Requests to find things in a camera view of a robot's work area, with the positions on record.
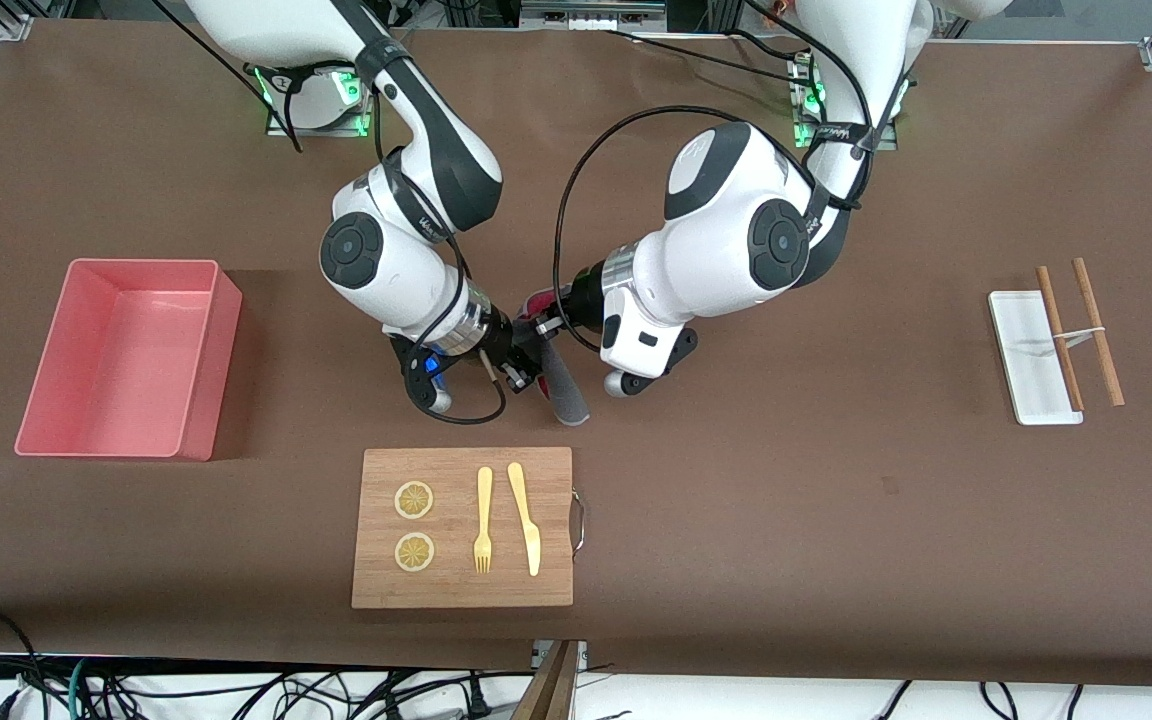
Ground red and grey cloth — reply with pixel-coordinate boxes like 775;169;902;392
525;288;593;427

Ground yellow plastic knife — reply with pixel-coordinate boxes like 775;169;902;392
507;462;542;577

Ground small metal bracket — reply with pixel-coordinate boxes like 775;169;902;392
532;640;590;673

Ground grey metal background device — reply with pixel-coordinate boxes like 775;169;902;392
520;0;669;31

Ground brown wooden beam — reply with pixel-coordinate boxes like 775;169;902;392
510;640;582;720

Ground white wire rack bracket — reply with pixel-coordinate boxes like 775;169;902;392
1019;326;1108;354

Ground black table cable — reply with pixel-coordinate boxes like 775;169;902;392
601;28;817;81

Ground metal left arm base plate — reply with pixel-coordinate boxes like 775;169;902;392
789;50;900;152

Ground white rack base tray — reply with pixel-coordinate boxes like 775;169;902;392
988;290;1085;427

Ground wooden chopsticks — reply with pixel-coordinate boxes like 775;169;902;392
1072;258;1127;408

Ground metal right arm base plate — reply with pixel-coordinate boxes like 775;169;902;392
264;65;374;139

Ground pink plastic bin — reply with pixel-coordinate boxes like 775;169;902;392
14;258;244;463

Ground yellow plastic fork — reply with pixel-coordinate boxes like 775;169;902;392
473;466;495;575

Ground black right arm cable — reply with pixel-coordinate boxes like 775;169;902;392
149;0;510;427

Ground black floor cable tangle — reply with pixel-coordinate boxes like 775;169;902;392
86;666;499;720

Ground wooden cutting board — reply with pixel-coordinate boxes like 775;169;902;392
351;447;574;609

